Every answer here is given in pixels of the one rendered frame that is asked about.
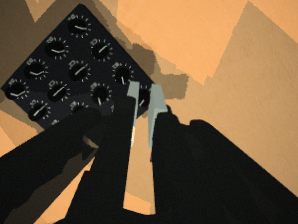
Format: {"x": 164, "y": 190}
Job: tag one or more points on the black knob panel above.
{"x": 75, "y": 60}

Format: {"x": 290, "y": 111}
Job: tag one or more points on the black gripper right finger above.
{"x": 248, "y": 193}

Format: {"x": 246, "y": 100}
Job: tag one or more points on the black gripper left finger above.
{"x": 35, "y": 173}

